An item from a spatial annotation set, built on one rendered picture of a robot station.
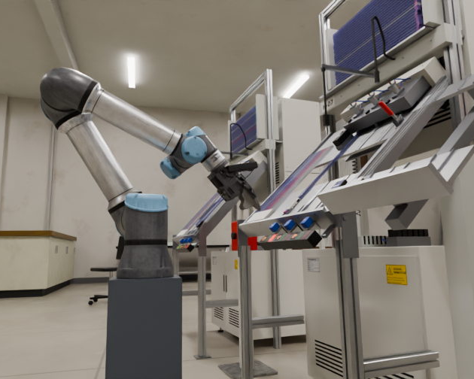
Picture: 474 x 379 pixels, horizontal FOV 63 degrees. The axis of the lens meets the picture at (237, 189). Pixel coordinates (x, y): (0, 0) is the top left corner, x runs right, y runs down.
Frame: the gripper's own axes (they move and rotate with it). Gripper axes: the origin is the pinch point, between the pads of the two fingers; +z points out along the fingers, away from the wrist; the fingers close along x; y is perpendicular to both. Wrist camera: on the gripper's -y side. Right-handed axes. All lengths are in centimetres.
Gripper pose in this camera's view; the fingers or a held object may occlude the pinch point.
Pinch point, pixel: (259, 206)
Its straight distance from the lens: 137.0
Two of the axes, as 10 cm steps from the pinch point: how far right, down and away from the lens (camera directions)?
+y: -6.8, 6.3, -3.8
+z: 6.4, 7.6, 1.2
